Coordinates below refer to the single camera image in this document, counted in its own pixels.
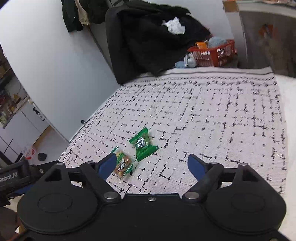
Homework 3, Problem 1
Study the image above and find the green peanut brittle packet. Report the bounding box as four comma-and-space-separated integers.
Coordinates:
111, 147, 136, 179

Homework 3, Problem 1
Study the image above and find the green candy wrapper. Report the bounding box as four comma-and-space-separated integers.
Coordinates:
129, 127, 159, 161

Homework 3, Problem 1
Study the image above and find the red white bag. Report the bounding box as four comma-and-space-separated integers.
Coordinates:
22, 145, 36, 160

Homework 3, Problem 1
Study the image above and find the black slipper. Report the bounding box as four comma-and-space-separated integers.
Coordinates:
37, 153, 48, 162

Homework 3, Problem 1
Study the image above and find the white kitchen cabinet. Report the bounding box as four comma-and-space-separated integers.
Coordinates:
1, 101, 49, 163

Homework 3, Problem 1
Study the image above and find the white door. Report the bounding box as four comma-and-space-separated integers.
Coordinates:
1, 1, 119, 140

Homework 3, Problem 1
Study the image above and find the red plastic basket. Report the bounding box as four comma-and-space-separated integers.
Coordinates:
188, 39, 236, 67

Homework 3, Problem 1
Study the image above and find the black clothes pile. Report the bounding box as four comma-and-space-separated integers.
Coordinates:
105, 1, 211, 84

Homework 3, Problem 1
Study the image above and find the white crumpled cloth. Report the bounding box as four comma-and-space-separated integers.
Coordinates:
162, 16, 186, 35

